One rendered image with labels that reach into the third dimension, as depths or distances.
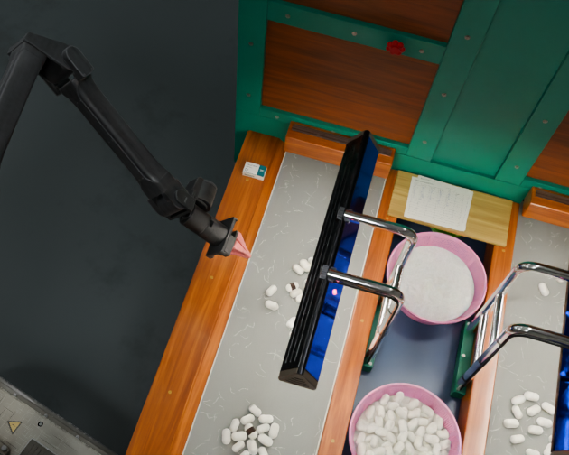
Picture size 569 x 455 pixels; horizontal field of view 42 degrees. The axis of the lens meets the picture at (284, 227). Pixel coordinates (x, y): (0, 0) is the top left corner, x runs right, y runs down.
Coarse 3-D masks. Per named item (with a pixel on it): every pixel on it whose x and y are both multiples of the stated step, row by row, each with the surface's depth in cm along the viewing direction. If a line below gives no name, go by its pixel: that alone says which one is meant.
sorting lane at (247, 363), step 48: (288, 192) 209; (288, 240) 202; (240, 288) 194; (240, 336) 187; (288, 336) 188; (336, 336) 189; (240, 384) 182; (288, 384) 182; (192, 432) 175; (288, 432) 177
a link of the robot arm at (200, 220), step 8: (200, 200) 176; (200, 208) 175; (184, 216) 174; (192, 216) 173; (200, 216) 174; (208, 216) 176; (184, 224) 174; (192, 224) 174; (200, 224) 174; (208, 224) 176; (200, 232) 175
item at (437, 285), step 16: (416, 256) 204; (432, 256) 203; (448, 256) 204; (416, 272) 201; (432, 272) 200; (448, 272) 201; (464, 272) 202; (400, 288) 198; (416, 288) 199; (432, 288) 199; (448, 288) 200; (464, 288) 199; (416, 304) 197; (432, 304) 196; (448, 304) 197; (464, 304) 198; (448, 320) 195
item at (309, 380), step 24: (360, 144) 173; (360, 168) 170; (336, 192) 171; (360, 192) 170; (336, 216) 165; (336, 240) 160; (312, 264) 163; (336, 264) 159; (312, 288) 157; (336, 288) 158; (312, 312) 152; (336, 312) 158; (312, 336) 149; (288, 360) 150; (312, 360) 149; (312, 384) 149
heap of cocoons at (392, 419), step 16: (384, 400) 182; (400, 400) 182; (416, 400) 183; (368, 416) 180; (384, 416) 180; (400, 416) 181; (416, 416) 181; (432, 416) 183; (368, 432) 178; (384, 432) 178; (400, 432) 180; (416, 432) 179; (432, 432) 179; (448, 432) 180; (368, 448) 178; (384, 448) 176; (400, 448) 177; (416, 448) 178; (432, 448) 179; (448, 448) 178
